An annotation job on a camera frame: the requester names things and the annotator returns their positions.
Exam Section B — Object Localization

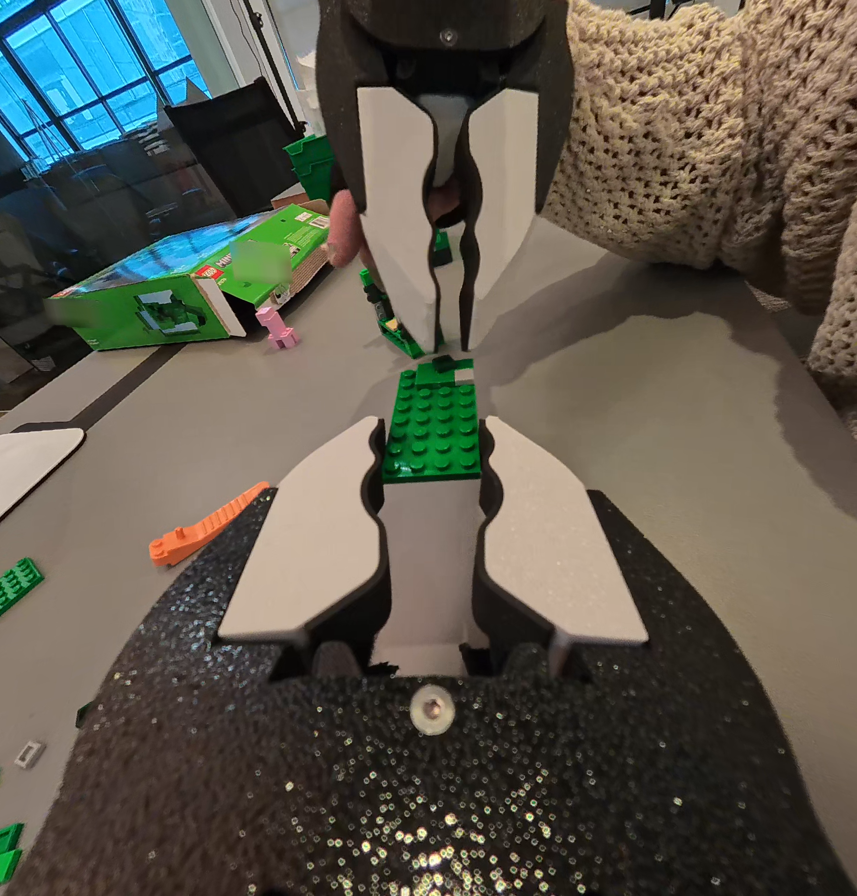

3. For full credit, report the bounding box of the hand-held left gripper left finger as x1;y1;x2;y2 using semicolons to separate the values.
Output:
216;416;392;653

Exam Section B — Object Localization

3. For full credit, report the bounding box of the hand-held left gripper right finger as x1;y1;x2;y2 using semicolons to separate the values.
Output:
472;415;651;646

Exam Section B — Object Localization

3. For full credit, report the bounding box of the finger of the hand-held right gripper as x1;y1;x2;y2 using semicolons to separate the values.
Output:
458;84;543;351
355;86;441;352

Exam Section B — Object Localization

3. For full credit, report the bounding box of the green lego base plate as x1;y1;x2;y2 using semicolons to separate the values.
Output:
381;357;485;487

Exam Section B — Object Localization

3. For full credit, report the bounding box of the green L-shaped lego tile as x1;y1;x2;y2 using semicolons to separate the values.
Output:
414;357;476;391

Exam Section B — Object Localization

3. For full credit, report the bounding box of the person's right forearm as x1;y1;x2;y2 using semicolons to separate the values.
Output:
541;0;857;317

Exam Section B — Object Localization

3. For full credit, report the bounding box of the orange lego brick separator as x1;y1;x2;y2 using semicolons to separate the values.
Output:
148;481;270;568

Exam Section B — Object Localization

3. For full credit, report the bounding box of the small green lego figure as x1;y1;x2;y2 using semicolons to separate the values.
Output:
358;230;452;356

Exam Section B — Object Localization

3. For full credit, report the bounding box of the pink lego pig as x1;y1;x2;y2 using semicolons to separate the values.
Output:
255;305;302;353

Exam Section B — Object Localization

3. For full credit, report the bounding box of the long green studded lego plate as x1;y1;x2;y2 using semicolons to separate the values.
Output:
0;557;45;635

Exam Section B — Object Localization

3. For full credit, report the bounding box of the green lego set box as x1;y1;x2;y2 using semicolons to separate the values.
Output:
47;199;332;351

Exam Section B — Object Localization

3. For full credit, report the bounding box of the pile of loose lego pieces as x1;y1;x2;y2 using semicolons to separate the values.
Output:
0;700;94;884

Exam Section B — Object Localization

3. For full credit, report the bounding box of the person's right hand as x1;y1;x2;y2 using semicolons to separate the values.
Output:
328;188;368;270

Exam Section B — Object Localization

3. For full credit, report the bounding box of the large green blocky model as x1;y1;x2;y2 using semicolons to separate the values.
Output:
283;134;339;204

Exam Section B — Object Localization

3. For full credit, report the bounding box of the black chair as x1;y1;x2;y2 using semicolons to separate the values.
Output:
164;76;305;211

